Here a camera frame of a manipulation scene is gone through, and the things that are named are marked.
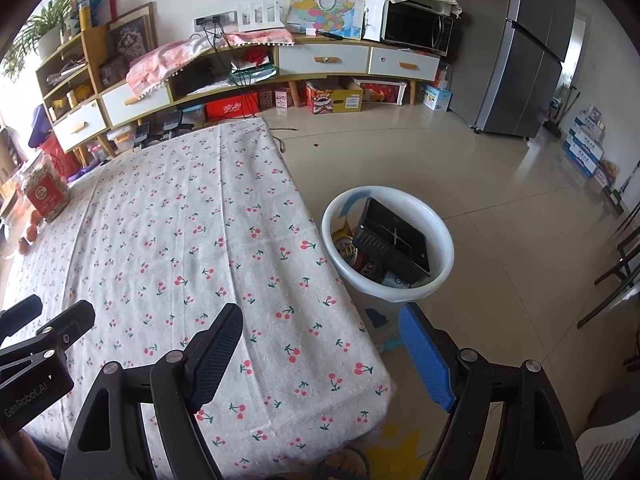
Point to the person's foot in sandal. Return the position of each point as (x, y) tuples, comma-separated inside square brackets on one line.
[(345, 465)]

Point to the green white plastic bag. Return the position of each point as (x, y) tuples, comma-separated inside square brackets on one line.
[(252, 74)]

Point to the red cartoon drink can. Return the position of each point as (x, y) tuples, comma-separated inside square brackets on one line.
[(369, 266)]

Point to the black electronics box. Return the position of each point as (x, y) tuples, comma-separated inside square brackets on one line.
[(200, 77)]

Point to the green potted plant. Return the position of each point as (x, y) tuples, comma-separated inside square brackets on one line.
[(47, 25)]

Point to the map print paper bag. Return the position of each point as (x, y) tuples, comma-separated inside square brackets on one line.
[(320, 15)]

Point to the yellow snack wrapper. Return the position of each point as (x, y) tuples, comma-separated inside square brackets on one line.
[(342, 223)]

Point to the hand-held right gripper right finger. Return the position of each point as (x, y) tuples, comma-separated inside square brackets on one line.
[(425, 357)]

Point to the pink patterned box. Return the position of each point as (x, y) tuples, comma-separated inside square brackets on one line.
[(275, 97)]

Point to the purple plastic container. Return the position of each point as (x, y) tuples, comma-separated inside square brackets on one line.
[(40, 127)]

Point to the white fence rack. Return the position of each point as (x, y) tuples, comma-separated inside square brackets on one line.
[(260, 20)]

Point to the grey power strip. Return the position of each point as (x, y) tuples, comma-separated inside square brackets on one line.
[(212, 21)]

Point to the red flat box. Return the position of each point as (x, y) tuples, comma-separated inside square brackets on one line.
[(230, 107)]

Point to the white wooden cabinet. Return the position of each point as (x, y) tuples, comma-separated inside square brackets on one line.
[(300, 57)]

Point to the red white drink can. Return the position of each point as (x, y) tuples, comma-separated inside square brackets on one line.
[(345, 247)]

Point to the white plastic bucket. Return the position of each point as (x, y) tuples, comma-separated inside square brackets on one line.
[(365, 300)]

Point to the white plastic stool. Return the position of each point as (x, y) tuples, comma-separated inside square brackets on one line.
[(612, 452)]

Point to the dark metal chair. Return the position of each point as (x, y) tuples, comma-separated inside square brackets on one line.
[(617, 270)]

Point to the pink floral cloth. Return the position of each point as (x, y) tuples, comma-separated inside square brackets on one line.
[(165, 57)]

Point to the grey refrigerator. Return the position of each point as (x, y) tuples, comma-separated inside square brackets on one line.
[(515, 85)]

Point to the cherry print tablecloth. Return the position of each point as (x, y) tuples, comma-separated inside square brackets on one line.
[(200, 220)]

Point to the clear jar with red label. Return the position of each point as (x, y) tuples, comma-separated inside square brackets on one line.
[(45, 195)]

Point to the colourful printed cardboard box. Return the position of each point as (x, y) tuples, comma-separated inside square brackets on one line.
[(332, 97)]

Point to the clear plastic storage box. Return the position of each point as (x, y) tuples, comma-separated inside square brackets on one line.
[(382, 92)]

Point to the blue white box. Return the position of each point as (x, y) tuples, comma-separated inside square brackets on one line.
[(437, 97)]

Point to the black handheld device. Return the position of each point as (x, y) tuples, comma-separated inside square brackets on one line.
[(141, 135), (175, 122)]

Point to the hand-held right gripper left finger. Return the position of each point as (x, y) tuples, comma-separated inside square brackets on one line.
[(220, 352)]

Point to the stack of blue white boxes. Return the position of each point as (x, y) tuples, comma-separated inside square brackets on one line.
[(587, 145)]

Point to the wooden picture frame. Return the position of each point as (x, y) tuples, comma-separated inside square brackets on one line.
[(131, 35)]

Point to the black plastic compartment tray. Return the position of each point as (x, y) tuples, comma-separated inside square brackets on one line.
[(395, 240)]

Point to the light blue drink carton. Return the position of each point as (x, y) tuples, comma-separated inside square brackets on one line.
[(395, 281)]

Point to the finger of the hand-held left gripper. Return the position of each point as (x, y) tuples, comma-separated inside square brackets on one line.
[(72, 322), (20, 312)]

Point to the black microwave oven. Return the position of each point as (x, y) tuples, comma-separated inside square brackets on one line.
[(415, 30)]

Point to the broom with dustpan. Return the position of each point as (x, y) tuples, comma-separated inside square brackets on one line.
[(562, 115)]

